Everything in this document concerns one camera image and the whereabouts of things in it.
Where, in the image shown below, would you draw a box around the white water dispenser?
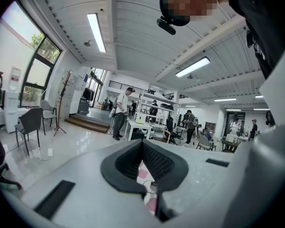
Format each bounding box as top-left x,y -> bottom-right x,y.
4,66 -> 22,134

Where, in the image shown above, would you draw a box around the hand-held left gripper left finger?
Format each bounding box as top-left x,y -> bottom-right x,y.
20,138 -> 162,228

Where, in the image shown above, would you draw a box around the dark grey chair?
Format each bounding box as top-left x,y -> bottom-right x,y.
14,107 -> 44,156

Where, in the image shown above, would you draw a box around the red white checkered tablecloth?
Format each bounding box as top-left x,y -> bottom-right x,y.
135,161 -> 158,215

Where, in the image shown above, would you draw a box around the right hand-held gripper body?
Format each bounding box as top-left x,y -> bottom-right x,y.
222,38 -> 285,228

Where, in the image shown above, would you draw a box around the white work table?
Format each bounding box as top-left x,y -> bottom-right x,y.
124,118 -> 153,142

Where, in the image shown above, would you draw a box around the wooden steps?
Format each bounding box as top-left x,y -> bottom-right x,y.
64,114 -> 111,134

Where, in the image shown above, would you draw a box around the black head-mounted camera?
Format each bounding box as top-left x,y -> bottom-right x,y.
156,17 -> 177,36

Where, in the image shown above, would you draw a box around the red-brown coat rack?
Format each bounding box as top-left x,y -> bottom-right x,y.
53,69 -> 72,137

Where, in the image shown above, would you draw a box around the grey lounge chair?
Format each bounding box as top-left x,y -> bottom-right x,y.
195,135 -> 217,152

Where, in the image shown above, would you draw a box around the black framed window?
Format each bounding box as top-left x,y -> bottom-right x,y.
15,0 -> 63,108

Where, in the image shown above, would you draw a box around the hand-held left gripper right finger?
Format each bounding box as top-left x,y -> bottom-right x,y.
142,139 -> 235,228

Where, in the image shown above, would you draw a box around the person's black clothing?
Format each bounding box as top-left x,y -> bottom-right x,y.
224,0 -> 285,80

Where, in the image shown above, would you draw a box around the tall white shelf rack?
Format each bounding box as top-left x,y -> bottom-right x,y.
134,91 -> 181,128

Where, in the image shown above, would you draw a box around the light grey chair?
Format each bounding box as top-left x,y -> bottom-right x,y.
39,99 -> 58,136

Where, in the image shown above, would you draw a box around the long ceiling light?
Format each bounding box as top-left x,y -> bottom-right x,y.
86,12 -> 107,54
213,97 -> 238,103
175,56 -> 211,78

